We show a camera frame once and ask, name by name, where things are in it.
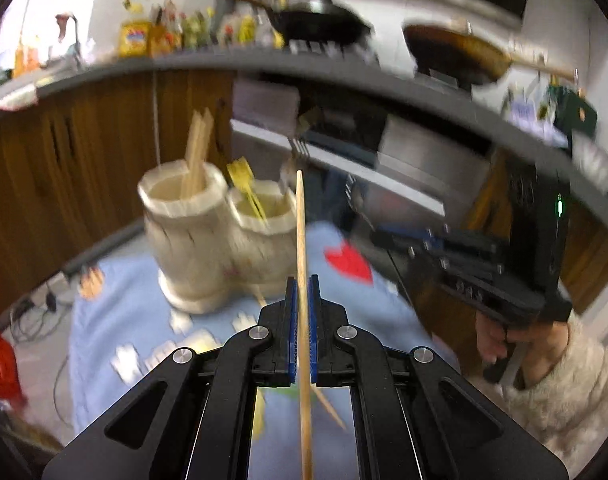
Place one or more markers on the wooden base cabinets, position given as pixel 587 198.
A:
pixel 84 170

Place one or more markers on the black wok with lid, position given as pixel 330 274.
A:
pixel 319 22

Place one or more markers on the person's right hand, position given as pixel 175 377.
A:
pixel 546 340

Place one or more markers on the built-in steel oven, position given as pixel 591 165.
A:
pixel 413 160

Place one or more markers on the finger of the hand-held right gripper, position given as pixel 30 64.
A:
pixel 458 246
pixel 468 266

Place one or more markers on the orange bottle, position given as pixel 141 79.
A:
pixel 20 62
pixel 34 55

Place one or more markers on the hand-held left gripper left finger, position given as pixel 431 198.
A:
pixel 292 330

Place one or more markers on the yellow utensil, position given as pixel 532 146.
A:
pixel 244 175

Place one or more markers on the silver fork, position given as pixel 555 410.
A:
pixel 299 147

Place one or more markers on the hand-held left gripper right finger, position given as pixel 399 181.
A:
pixel 314 330

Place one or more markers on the yellow cooking oil bottle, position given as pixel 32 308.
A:
pixel 134 39

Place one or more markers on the blue printed tablecloth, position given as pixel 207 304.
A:
pixel 134 310

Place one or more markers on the dark green box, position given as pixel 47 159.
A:
pixel 576 110

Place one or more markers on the white power strip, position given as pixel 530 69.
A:
pixel 54 286

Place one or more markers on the white and pink cloth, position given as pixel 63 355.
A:
pixel 14 102

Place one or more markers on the person's right forearm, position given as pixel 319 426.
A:
pixel 573 390

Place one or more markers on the kitchen faucet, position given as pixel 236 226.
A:
pixel 74 35

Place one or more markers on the wooden knife block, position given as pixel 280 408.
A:
pixel 160 35

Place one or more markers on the cream ceramic double utensil holder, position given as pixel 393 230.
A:
pixel 199 255

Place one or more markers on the row of condiment bottles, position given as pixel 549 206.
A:
pixel 224 30

